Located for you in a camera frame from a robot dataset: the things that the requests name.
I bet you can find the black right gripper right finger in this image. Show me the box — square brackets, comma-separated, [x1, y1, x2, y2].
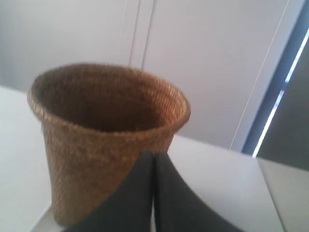
[153, 152, 243, 232]

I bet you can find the brown woven wicker basket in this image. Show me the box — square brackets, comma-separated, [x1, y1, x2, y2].
[27, 63, 191, 226]

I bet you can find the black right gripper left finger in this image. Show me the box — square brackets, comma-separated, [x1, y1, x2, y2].
[63, 151, 154, 232]

